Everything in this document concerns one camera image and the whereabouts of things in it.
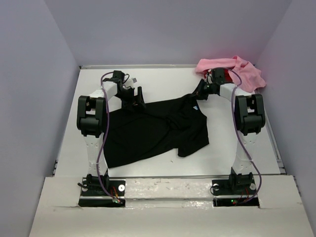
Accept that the pink t-shirt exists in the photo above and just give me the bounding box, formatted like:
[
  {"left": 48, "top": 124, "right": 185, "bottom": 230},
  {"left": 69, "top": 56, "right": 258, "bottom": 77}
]
[{"left": 195, "top": 56, "right": 266, "bottom": 92}]

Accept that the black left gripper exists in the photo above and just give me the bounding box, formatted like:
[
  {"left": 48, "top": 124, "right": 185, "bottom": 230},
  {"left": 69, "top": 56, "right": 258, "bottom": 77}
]
[{"left": 114, "top": 87, "right": 146, "bottom": 113}]

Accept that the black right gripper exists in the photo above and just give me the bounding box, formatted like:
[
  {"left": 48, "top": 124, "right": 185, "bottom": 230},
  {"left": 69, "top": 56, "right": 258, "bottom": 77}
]
[{"left": 189, "top": 79, "right": 214, "bottom": 100}]

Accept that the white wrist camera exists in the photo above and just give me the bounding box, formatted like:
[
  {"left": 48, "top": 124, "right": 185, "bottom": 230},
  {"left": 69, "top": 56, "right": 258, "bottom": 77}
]
[
  {"left": 123, "top": 78, "right": 137, "bottom": 89},
  {"left": 205, "top": 72, "right": 213, "bottom": 84}
]

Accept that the black t-shirt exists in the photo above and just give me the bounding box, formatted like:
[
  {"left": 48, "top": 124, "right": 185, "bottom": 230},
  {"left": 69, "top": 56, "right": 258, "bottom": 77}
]
[{"left": 104, "top": 94, "right": 209, "bottom": 168}]

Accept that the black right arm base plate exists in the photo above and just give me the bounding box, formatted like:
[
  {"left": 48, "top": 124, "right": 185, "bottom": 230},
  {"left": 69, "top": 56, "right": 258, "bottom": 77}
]
[{"left": 210, "top": 179, "right": 260, "bottom": 207}]

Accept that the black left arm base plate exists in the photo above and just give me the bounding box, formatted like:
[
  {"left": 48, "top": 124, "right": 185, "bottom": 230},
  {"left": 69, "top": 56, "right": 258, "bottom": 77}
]
[{"left": 78, "top": 179, "right": 126, "bottom": 208}]

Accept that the red t-shirt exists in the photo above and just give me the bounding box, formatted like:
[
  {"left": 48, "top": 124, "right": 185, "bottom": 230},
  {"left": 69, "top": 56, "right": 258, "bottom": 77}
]
[{"left": 202, "top": 69, "right": 233, "bottom": 82}]

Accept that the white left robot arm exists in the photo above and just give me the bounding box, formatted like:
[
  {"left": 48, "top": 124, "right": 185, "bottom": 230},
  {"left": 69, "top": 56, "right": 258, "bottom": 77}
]
[{"left": 77, "top": 71, "right": 146, "bottom": 195}]

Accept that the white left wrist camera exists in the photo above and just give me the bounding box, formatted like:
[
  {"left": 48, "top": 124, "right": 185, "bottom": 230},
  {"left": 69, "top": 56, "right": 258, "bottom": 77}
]
[{"left": 123, "top": 78, "right": 137, "bottom": 89}]

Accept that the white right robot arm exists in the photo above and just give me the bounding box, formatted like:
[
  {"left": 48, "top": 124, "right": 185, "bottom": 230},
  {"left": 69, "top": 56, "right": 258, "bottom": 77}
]
[{"left": 193, "top": 67, "right": 266, "bottom": 196}]

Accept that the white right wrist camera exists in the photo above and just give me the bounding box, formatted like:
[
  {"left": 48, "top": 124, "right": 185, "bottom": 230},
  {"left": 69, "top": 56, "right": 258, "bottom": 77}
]
[{"left": 205, "top": 72, "right": 213, "bottom": 84}]

